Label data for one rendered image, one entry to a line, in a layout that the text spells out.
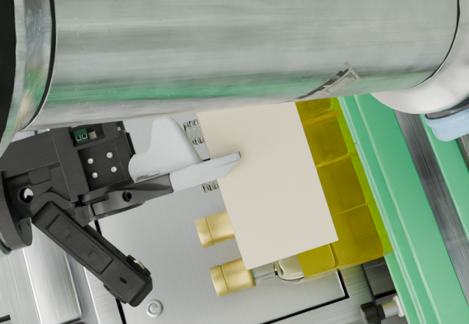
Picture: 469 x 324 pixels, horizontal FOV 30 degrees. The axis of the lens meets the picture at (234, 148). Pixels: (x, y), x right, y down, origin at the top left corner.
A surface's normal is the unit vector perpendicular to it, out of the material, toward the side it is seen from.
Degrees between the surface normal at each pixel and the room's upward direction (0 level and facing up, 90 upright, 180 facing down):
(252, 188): 90
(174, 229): 90
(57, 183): 90
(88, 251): 93
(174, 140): 59
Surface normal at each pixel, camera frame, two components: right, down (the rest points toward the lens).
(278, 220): 0.04, 0.00
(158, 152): -0.46, 0.15
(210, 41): 0.64, 0.34
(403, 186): -0.04, -0.25
